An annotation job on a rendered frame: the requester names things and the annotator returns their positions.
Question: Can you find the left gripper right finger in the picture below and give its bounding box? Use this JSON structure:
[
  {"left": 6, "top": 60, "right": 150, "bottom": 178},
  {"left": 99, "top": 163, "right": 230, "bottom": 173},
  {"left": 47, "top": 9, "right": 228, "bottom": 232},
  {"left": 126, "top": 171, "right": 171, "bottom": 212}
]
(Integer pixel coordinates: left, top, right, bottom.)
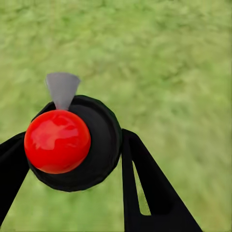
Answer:
[{"left": 121, "top": 128, "right": 203, "bottom": 232}]

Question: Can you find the pesticide atomizer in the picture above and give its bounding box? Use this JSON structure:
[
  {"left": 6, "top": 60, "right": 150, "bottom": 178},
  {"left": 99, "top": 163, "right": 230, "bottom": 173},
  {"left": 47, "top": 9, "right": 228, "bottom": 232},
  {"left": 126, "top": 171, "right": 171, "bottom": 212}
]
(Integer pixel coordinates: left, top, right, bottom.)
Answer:
[{"left": 24, "top": 72, "right": 122, "bottom": 192}]

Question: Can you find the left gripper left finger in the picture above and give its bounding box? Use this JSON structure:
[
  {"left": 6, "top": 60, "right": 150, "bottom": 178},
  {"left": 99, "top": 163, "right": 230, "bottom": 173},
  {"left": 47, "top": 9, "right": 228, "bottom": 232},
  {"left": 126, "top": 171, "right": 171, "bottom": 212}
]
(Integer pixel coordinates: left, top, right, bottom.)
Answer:
[{"left": 0, "top": 131, "right": 29, "bottom": 227}]

